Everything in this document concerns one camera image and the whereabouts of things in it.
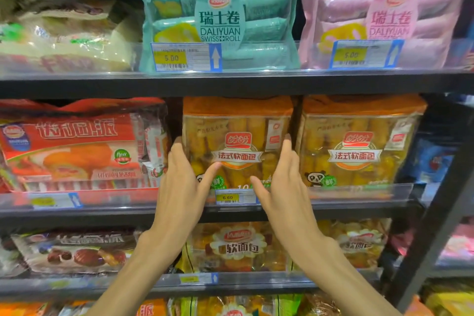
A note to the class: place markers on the blue snack packet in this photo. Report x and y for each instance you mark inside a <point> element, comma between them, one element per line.
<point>429,160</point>

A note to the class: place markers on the orange and red snack packet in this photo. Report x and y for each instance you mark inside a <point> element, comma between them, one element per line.
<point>152,308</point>

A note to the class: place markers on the black shelf board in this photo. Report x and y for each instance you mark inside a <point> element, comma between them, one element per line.
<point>111,286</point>
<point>111,212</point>
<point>237,84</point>

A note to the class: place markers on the white and red snack packet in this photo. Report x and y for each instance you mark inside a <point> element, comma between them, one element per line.
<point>155,149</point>

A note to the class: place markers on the pale brown-print bread packet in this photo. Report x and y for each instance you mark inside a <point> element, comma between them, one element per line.
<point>70,6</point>

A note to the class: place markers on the pale green-print bread packet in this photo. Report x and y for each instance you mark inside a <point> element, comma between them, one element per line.
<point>66,45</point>

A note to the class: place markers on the yellow flower-label bread packet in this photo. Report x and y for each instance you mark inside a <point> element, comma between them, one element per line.
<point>359,241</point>
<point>237,247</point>

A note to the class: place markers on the person's left hand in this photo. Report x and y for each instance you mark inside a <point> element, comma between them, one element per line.
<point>174,193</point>

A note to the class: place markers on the yellow snack packet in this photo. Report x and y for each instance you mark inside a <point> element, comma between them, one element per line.
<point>450,301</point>

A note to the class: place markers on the person's left forearm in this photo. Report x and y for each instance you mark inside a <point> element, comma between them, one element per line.
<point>140,271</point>

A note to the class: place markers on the blue and yellow price tag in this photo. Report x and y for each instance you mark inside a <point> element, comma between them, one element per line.
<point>364,53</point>
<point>55,201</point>
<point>198,278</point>
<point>185,57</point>
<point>233,197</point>

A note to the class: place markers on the red pie cake packet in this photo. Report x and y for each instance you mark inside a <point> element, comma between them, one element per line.
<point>74,145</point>

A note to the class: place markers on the green and yellow bread packet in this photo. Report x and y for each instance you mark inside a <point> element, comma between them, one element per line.
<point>240,306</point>

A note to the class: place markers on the orange soft bread packet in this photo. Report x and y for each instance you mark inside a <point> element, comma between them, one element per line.
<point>237,123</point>
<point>355,134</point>

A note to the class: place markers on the person's left thumb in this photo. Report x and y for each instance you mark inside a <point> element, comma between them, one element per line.
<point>211,177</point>

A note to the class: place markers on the black shelf upright post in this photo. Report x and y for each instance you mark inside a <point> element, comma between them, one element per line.
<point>433,223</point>

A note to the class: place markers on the pink snack packet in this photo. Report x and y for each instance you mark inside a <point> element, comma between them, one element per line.
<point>459,243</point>

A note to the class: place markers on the brown chestnut cake packet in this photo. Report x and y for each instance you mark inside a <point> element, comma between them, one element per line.
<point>77,252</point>

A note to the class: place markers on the person's right thumb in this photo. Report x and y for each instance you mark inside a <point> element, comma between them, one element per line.
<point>260,187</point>

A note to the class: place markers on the teal roll cake packet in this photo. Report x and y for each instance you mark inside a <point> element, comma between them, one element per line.
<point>222,8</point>

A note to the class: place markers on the pink roll cake packet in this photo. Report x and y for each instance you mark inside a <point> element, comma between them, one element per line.
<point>385,8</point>

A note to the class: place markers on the person's right forearm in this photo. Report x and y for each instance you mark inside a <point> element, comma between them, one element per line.
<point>333,278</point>

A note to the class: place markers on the person's right hand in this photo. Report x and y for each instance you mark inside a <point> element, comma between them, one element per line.
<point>289,204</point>

